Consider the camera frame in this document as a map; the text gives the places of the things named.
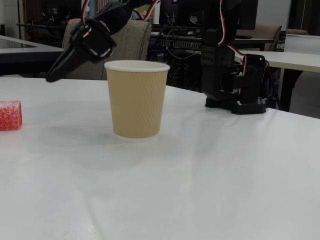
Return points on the light blue round object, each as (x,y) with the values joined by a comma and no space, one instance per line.
(135,14)

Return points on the beige fabric chair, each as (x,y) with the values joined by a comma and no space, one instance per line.
(132,45)

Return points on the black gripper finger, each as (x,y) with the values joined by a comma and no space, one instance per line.
(63,66)

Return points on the tan ripple paper cup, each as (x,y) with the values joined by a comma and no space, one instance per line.
(136,100)

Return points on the white desk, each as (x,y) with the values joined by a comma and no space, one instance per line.
(302,43)

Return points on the tan office chair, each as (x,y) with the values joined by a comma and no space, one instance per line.
(297,32)
(270,32)

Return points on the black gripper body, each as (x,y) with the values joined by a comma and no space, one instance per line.
(75,53)

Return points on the white table dark legs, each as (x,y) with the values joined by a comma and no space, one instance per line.
(295,61)

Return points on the dark-edged grey table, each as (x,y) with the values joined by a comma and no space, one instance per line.
(25,53)

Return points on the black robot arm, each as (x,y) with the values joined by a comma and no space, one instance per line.
(217,70)

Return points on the red sugar-coated cube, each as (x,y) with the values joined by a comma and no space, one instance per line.
(10,116)

